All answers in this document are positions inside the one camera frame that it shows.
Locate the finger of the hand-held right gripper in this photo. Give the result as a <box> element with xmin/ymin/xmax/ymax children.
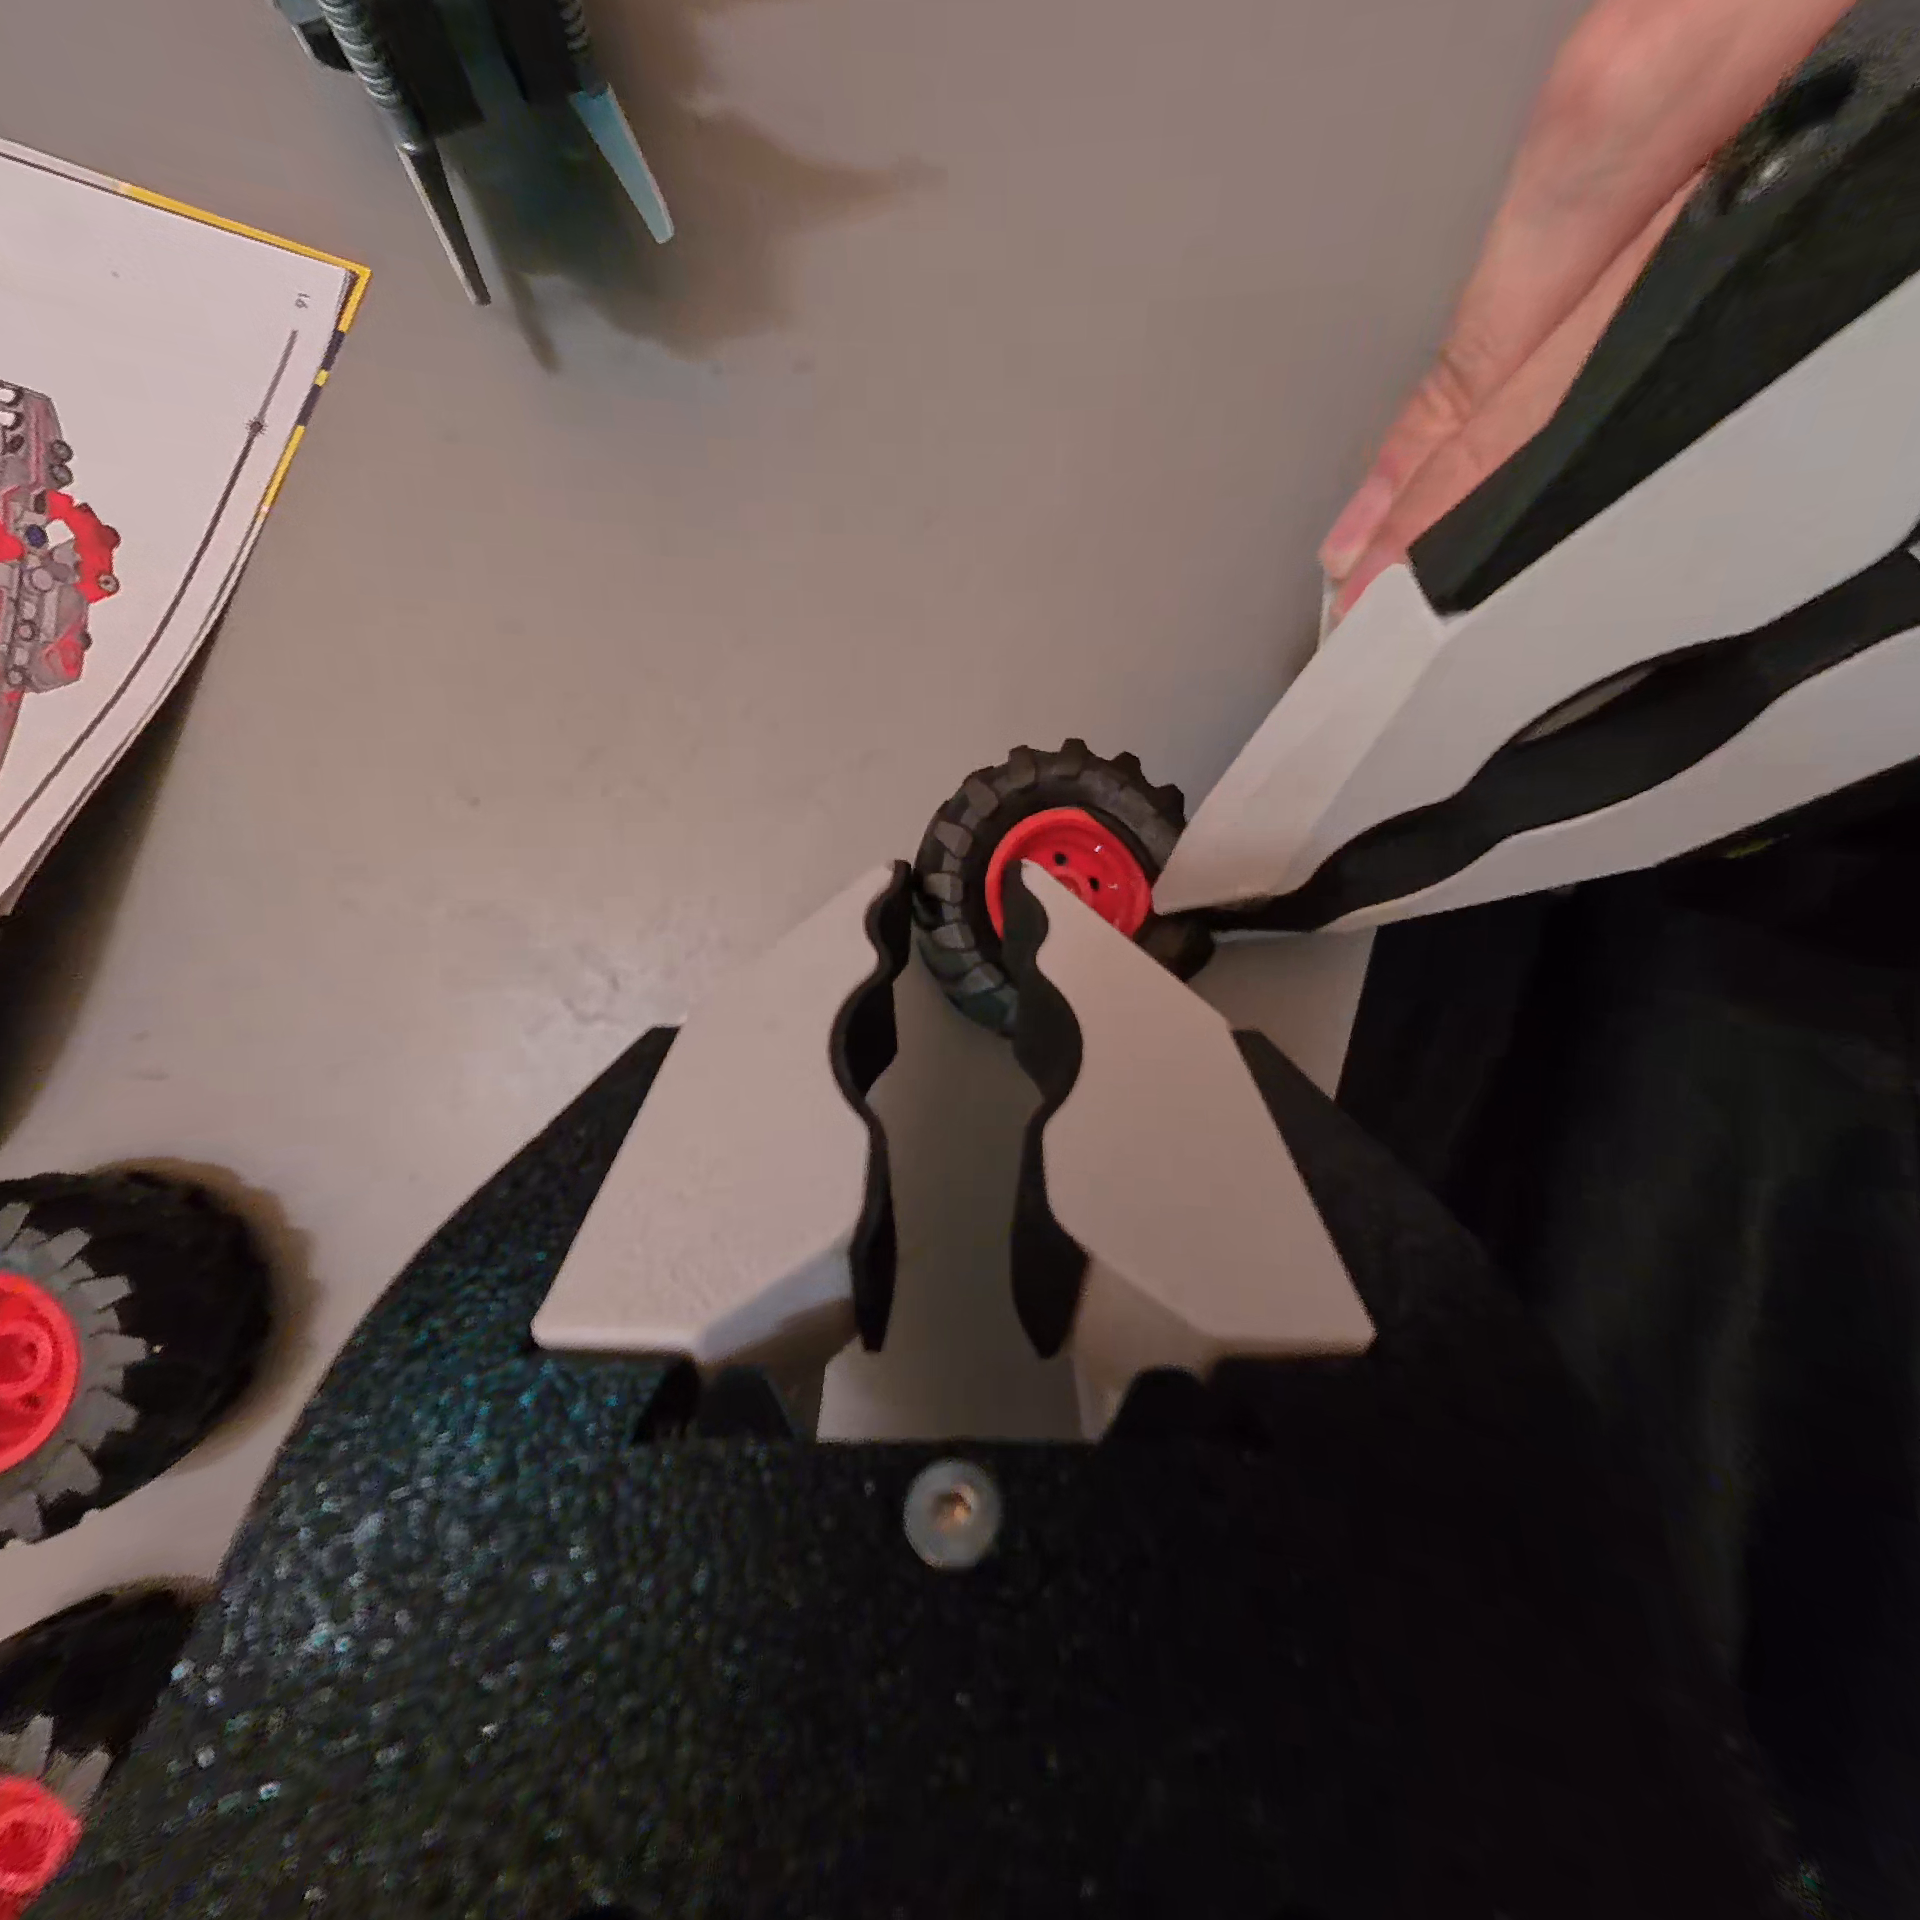
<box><xmin>1245</xmin><ymin>608</ymin><xmax>1920</xmax><ymax>932</ymax></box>
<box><xmin>1155</xmin><ymin>271</ymin><xmax>1920</xmax><ymax>920</ymax></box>

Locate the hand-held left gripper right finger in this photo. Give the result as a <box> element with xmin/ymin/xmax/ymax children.
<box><xmin>998</xmin><ymin>862</ymin><xmax>1375</xmax><ymax>1439</ymax></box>

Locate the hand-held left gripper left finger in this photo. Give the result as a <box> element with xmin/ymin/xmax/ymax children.
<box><xmin>530</xmin><ymin>862</ymin><xmax>916</xmax><ymax>1441</ymax></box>

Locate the small red wheel rim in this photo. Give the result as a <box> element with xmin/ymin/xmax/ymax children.
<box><xmin>984</xmin><ymin>808</ymin><xmax>1157</xmax><ymax>940</ymax></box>

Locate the small black rubber tyre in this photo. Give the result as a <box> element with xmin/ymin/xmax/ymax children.
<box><xmin>912</xmin><ymin>737</ymin><xmax>1216</xmax><ymax>1038</ymax></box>

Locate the grey desk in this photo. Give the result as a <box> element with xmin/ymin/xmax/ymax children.
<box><xmin>0</xmin><ymin>0</ymin><xmax>1600</xmax><ymax>1644</ymax></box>

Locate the person's right hand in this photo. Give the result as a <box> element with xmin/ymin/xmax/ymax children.
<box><xmin>1319</xmin><ymin>0</ymin><xmax>1862</xmax><ymax>615</ymax></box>

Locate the person's dark clothing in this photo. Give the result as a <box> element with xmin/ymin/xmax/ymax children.
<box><xmin>1334</xmin><ymin>786</ymin><xmax>1920</xmax><ymax>1920</ymax></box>

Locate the large black red toy wheel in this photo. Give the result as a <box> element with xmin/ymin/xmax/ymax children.
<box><xmin>0</xmin><ymin>1161</ymin><xmax>278</xmax><ymax>1548</ymax></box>
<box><xmin>0</xmin><ymin>1590</ymin><xmax>203</xmax><ymax>1905</ymax></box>

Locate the white instruction booklet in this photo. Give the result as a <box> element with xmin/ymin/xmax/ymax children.
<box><xmin>0</xmin><ymin>136</ymin><xmax>372</xmax><ymax>916</ymax></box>

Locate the grey red toy truck chassis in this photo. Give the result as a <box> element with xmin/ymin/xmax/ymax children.
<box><xmin>270</xmin><ymin>0</ymin><xmax>676</xmax><ymax>309</ymax></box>

